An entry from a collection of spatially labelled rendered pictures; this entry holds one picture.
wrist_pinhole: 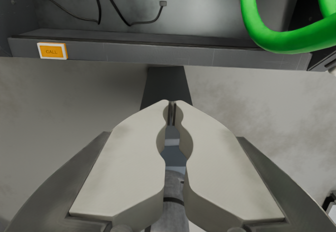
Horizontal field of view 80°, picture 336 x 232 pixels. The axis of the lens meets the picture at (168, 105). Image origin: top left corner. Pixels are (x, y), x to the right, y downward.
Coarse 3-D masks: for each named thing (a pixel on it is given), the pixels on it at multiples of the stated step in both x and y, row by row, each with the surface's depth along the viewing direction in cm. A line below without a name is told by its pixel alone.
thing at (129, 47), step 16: (32, 32) 45; (48, 32) 46; (64, 32) 47; (80, 32) 48; (96, 32) 49; (112, 32) 50; (16, 48) 41; (32, 48) 41; (80, 48) 41; (96, 48) 41; (112, 48) 41; (128, 48) 41; (144, 48) 41; (160, 48) 41; (176, 48) 41; (192, 48) 41; (208, 48) 41; (224, 48) 41; (240, 48) 41; (256, 48) 41; (176, 64) 43; (192, 64) 42; (208, 64) 42; (224, 64) 43; (240, 64) 43; (256, 64) 43; (272, 64) 43; (288, 64) 43; (304, 64) 43
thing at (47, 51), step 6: (42, 42) 40; (42, 48) 39; (48, 48) 39; (54, 48) 39; (60, 48) 40; (42, 54) 40; (48, 54) 40; (54, 54) 40; (60, 54) 40; (66, 54) 41
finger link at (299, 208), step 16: (240, 144) 9; (256, 160) 8; (272, 176) 7; (288, 176) 7; (272, 192) 7; (288, 192) 7; (304, 192) 7; (288, 208) 6; (304, 208) 6; (320, 208) 6; (256, 224) 6; (272, 224) 6; (288, 224) 6; (304, 224) 6; (320, 224) 6
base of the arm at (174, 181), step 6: (168, 174) 63; (174, 174) 63; (180, 174) 64; (168, 180) 62; (174, 180) 62; (180, 180) 63; (168, 186) 60; (174, 186) 61; (180, 186) 63; (168, 192) 59; (174, 192) 59; (180, 192) 61; (168, 198) 58; (174, 198) 58; (180, 198) 59
